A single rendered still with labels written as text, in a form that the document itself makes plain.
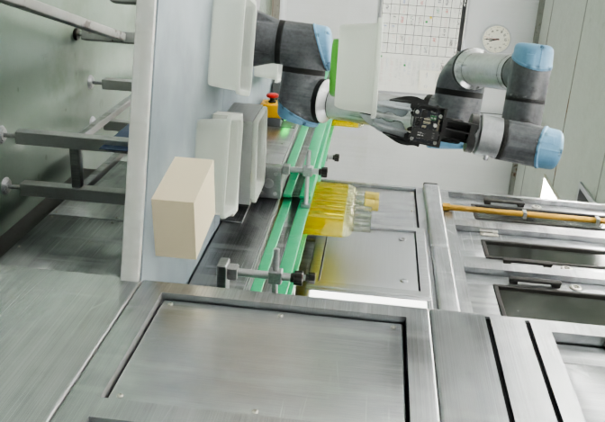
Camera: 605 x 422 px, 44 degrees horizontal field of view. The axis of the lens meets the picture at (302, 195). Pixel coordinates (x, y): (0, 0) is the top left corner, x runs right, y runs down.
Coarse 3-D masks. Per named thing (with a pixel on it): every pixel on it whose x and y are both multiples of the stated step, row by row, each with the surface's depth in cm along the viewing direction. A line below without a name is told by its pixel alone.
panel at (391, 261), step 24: (336, 240) 233; (360, 240) 234; (384, 240) 235; (408, 240) 236; (312, 264) 216; (336, 264) 218; (360, 264) 219; (384, 264) 220; (408, 264) 221; (312, 288) 202; (336, 288) 203; (360, 288) 204; (384, 288) 205; (408, 288) 207
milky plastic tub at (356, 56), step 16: (352, 32) 130; (368, 32) 130; (336, 48) 133; (352, 48) 131; (368, 48) 130; (336, 64) 133; (352, 64) 131; (368, 64) 130; (336, 80) 132; (352, 80) 131; (368, 80) 130; (336, 96) 132; (352, 96) 131; (368, 96) 131; (368, 112) 140
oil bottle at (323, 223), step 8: (312, 216) 211; (320, 216) 211; (328, 216) 211; (336, 216) 212; (344, 216) 212; (312, 224) 211; (320, 224) 211; (328, 224) 210; (336, 224) 210; (344, 224) 210; (352, 224) 211; (304, 232) 212; (312, 232) 212; (320, 232) 212; (328, 232) 211; (336, 232) 211; (344, 232) 211
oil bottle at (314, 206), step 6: (312, 204) 218; (318, 204) 218; (324, 204) 218; (330, 204) 219; (336, 204) 219; (342, 204) 219; (312, 210) 216; (318, 210) 215; (324, 210) 215; (330, 210) 215; (336, 210) 215; (342, 210) 215; (348, 210) 216; (354, 216) 217
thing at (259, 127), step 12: (264, 108) 196; (264, 120) 201; (252, 132) 187; (264, 132) 202; (252, 144) 188; (264, 144) 203; (252, 156) 189; (264, 156) 205; (252, 168) 189; (264, 168) 206; (252, 180) 190; (264, 180) 207; (252, 192) 191
